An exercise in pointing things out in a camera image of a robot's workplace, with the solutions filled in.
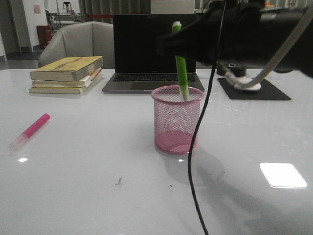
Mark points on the ferris wheel desk ornament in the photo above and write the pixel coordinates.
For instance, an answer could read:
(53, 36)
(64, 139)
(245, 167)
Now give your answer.
(236, 69)

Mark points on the pink highlighter pen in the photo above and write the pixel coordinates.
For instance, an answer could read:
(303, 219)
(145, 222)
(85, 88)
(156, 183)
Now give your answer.
(29, 132)

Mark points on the grey chair behind laptop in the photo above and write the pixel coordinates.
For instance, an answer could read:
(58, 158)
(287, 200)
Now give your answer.
(82, 39)

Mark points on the yellow top book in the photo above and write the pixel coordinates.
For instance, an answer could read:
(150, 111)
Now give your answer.
(68, 69)

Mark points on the middle book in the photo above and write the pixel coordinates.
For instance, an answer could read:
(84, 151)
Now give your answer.
(84, 82)

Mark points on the bottom book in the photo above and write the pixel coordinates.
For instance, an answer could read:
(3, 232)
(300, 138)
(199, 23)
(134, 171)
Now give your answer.
(57, 90)

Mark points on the black mouse pad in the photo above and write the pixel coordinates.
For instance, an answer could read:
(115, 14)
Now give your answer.
(267, 92)

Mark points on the red trash bin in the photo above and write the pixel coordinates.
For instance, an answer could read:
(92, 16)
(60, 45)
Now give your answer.
(44, 35)

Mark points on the grey laptop computer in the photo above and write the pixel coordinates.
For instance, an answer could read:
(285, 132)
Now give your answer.
(138, 68)

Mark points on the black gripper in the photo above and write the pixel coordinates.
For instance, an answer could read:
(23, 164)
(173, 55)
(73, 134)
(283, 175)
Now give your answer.
(246, 33)

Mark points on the pink mesh pen holder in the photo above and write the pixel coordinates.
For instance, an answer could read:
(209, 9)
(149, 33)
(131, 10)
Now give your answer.
(175, 119)

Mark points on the green highlighter pen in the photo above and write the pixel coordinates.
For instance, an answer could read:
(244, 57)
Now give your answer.
(182, 78)

